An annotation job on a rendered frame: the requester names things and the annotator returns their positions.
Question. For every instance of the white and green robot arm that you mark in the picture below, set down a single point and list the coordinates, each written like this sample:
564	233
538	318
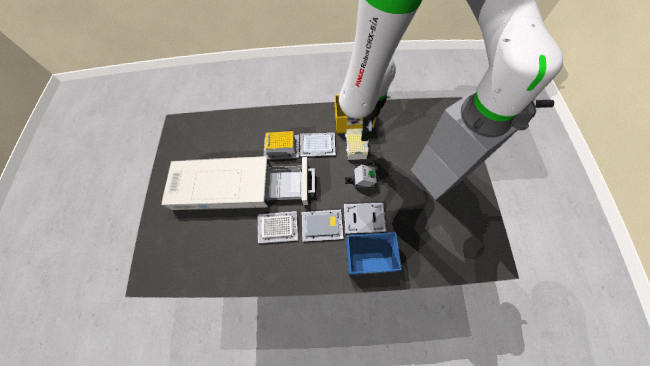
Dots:
523	59

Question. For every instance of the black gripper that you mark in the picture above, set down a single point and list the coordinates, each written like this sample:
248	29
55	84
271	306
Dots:
368	120

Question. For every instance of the blue open bin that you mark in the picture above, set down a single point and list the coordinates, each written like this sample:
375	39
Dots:
379	252

